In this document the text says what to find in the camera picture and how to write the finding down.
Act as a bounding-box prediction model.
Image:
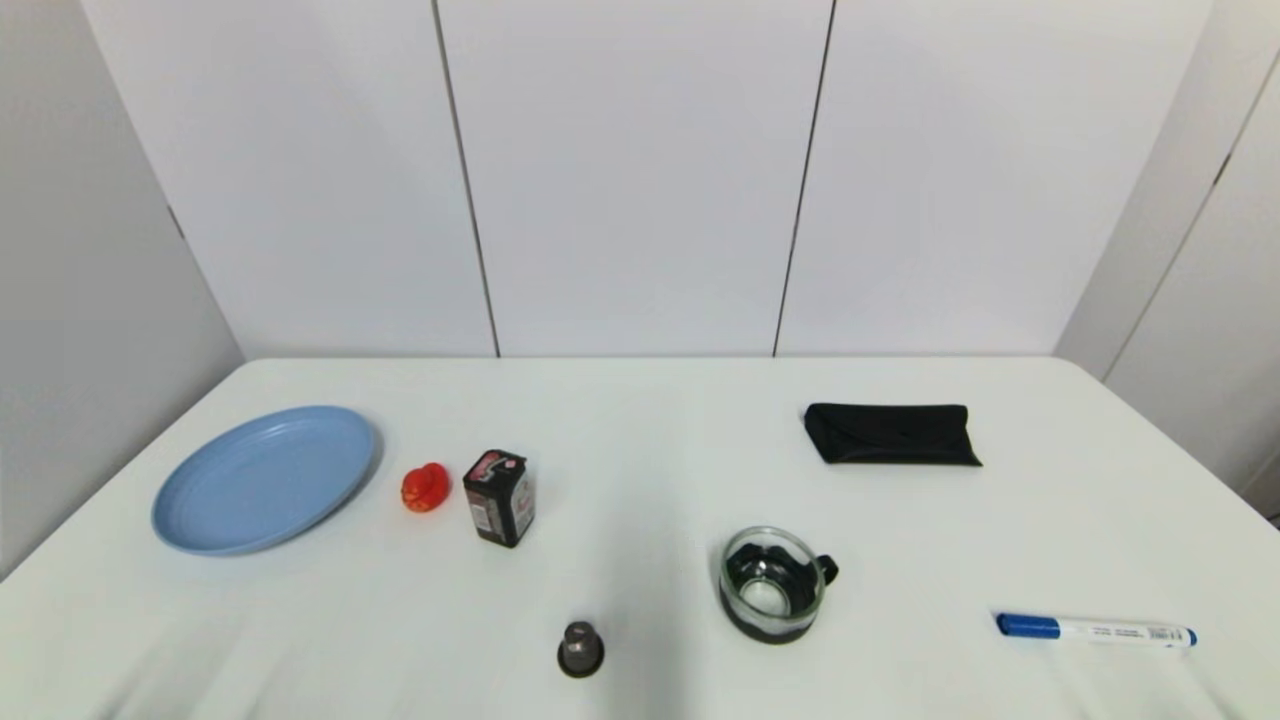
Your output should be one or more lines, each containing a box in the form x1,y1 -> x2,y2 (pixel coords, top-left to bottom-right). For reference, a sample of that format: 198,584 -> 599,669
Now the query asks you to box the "small red rubber duck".
401,463 -> 450,513

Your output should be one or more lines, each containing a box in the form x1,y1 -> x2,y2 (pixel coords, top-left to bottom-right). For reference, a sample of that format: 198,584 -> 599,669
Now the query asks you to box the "black red tin box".
463,449 -> 537,549

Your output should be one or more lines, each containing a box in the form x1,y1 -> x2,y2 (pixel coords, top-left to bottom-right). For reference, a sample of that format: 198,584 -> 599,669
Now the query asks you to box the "black fabric pouch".
804,403 -> 983,468

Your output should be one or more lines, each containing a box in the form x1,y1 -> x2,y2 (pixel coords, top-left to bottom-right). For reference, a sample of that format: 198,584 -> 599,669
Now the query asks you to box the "small dark metal knob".
557,621 -> 605,679

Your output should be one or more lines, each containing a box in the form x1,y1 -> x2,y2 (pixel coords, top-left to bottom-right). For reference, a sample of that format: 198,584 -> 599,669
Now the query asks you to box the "blue round plate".
152,405 -> 378,557

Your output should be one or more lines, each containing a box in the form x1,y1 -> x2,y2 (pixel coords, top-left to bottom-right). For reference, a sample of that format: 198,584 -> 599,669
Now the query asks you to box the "white marker blue cap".
995,612 -> 1198,649

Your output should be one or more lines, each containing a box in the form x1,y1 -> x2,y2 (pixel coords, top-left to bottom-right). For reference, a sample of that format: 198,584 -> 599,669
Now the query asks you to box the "glass cup black handle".
719,527 -> 840,645

